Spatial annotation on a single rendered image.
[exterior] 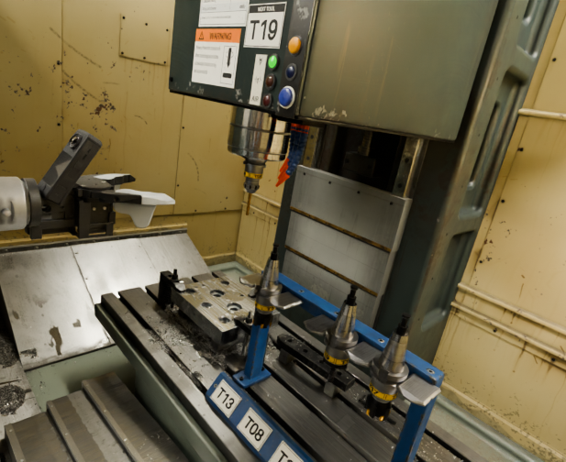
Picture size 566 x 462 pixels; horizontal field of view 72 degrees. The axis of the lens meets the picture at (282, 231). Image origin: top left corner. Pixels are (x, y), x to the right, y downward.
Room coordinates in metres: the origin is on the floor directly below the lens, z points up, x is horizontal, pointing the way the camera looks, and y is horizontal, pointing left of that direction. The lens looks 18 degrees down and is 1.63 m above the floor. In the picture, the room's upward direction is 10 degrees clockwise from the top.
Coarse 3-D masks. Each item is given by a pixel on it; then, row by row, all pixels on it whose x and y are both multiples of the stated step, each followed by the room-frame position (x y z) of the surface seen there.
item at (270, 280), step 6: (270, 258) 0.81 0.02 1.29; (270, 264) 0.80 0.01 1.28; (276, 264) 0.81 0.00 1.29; (264, 270) 0.81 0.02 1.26; (270, 270) 0.80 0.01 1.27; (276, 270) 0.80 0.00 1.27; (264, 276) 0.80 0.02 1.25; (270, 276) 0.80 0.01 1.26; (276, 276) 0.80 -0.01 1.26; (264, 282) 0.80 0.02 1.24; (270, 282) 0.80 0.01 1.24; (276, 282) 0.80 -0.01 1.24; (270, 288) 0.79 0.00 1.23; (276, 288) 0.80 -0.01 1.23
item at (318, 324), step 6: (312, 318) 0.72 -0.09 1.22; (318, 318) 0.72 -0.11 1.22; (324, 318) 0.73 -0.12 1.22; (306, 324) 0.69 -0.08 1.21; (312, 324) 0.69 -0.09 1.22; (318, 324) 0.70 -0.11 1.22; (324, 324) 0.70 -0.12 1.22; (330, 324) 0.71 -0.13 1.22; (312, 330) 0.67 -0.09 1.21; (318, 330) 0.68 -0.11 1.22; (324, 330) 0.68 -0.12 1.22
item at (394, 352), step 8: (392, 336) 0.59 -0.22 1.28; (400, 336) 0.58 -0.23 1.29; (392, 344) 0.58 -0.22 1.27; (400, 344) 0.57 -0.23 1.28; (384, 352) 0.59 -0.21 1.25; (392, 352) 0.58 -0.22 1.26; (400, 352) 0.57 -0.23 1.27; (384, 360) 0.58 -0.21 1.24; (392, 360) 0.57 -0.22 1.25; (400, 360) 0.57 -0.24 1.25; (384, 368) 0.57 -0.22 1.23; (392, 368) 0.57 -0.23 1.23; (400, 368) 0.57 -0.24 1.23
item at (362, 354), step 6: (366, 342) 0.66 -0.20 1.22; (354, 348) 0.64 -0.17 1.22; (360, 348) 0.64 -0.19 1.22; (366, 348) 0.64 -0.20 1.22; (372, 348) 0.65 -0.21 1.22; (348, 354) 0.62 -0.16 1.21; (354, 354) 0.62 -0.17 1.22; (360, 354) 0.62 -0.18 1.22; (366, 354) 0.62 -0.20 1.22; (372, 354) 0.63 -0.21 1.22; (354, 360) 0.60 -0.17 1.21; (360, 360) 0.60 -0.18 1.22; (366, 360) 0.60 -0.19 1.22; (366, 366) 0.59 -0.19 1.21
